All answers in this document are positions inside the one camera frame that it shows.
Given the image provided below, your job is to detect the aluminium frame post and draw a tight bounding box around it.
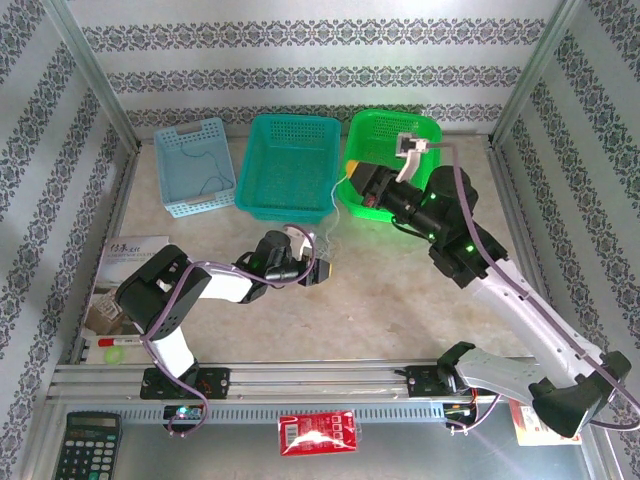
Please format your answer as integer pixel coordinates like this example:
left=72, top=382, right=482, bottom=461
left=42, top=0, right=141, bottom=151
left=489, top=0, right=586, bottom=146

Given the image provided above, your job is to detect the thin yellow cable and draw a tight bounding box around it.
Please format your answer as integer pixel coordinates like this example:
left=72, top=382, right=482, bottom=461
left=327, top=172, right=351, bottom=239

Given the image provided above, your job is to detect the red packet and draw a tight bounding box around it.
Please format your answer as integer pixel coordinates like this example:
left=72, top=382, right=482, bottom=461
left=278, top=409, right=362, bottom=457

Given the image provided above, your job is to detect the thin blue cable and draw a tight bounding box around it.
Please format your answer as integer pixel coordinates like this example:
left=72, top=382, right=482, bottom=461
left=179, top=143, right=225, bottom=195

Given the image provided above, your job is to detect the teal plastic basket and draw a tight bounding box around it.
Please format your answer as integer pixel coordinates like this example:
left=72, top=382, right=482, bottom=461
left=233, top=113, right=343, bottom=225

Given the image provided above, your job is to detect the light blue plastic basket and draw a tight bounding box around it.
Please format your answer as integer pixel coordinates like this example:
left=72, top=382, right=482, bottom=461
left=153, top=117, right=237, bottom=220

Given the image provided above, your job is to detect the red white marker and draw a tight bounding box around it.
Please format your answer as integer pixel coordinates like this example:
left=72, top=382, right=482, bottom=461
left=97, top=335, right=146, bottom=349

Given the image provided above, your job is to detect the white red card package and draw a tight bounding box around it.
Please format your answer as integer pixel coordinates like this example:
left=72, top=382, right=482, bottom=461
left=508, top=399, right=581, bottom=446

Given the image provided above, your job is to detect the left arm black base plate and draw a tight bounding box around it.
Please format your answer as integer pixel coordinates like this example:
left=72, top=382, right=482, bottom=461
left=139, top=366, right=232, bottom=401

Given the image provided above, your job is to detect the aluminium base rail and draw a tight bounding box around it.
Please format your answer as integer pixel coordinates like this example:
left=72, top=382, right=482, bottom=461
left=47, top=358, right=506, bottom=404

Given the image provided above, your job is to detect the black calculator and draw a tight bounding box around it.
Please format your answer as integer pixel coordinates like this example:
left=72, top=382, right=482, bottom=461
left=52, top=410, right=124, bottom=480

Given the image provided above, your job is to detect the white paperback book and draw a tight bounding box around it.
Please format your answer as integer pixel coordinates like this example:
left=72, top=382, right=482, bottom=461
left=84, top=234, right=171, bottom=334

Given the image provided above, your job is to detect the thin white cable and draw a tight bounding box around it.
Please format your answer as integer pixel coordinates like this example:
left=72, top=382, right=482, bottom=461
left=312, top=234, right=344, bottom=256

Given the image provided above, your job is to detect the green plastic basket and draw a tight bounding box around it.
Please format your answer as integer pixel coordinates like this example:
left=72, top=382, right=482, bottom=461
left=336, top=108, right=444, bottom=221

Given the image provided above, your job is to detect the grey slotted cable duct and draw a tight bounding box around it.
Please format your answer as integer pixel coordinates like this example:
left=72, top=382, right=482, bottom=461
left=119, top=402, right=451, bottom=426

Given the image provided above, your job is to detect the aluminium side rail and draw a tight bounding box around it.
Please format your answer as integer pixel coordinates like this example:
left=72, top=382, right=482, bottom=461
left=487, top=142, right=569, bottom=351

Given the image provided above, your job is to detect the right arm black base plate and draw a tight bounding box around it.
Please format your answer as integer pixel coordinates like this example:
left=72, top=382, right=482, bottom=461
left=404, top=364, right=451, bottom=399

